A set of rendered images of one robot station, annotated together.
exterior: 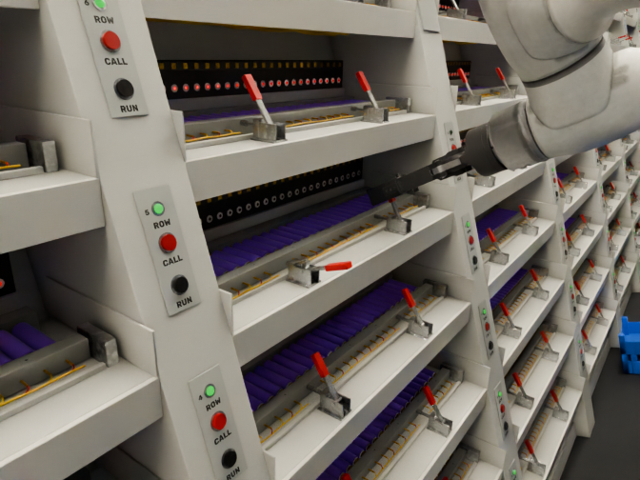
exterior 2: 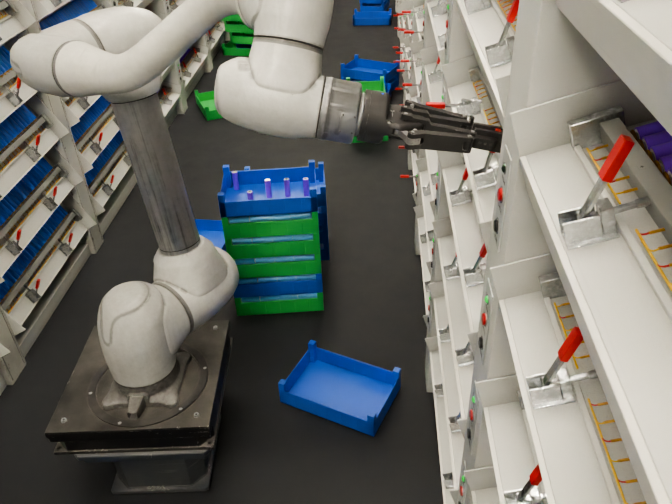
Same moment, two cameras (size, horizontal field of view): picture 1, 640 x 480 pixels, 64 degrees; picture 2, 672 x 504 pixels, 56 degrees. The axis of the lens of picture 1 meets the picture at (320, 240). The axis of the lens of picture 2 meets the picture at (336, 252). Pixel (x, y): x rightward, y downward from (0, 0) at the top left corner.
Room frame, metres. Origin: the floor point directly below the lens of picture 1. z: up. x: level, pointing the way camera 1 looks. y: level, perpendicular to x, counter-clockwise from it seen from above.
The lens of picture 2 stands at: (1.44, -0.83, 1.42)
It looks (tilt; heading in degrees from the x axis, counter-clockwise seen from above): 35 degrees down; 145
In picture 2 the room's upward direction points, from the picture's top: 3 degrees counter-clockwise
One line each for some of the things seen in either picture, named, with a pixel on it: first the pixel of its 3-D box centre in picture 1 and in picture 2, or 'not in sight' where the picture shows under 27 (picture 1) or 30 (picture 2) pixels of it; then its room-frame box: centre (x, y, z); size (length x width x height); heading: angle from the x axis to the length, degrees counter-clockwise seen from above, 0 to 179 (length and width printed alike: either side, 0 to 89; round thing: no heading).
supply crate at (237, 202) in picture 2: not in sight; (269, 187); (-0.13, 0.03, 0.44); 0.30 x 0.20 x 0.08; 57
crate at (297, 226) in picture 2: not in sight; (271, 209); (-0.13, 0.03, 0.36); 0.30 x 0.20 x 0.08; 57
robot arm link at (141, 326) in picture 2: not in sight; (137, 327); (0.25, -0.57, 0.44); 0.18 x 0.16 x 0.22; 110
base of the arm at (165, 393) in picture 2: not in sight; (144, 379); (0.27, -0.59, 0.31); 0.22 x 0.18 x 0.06; 143
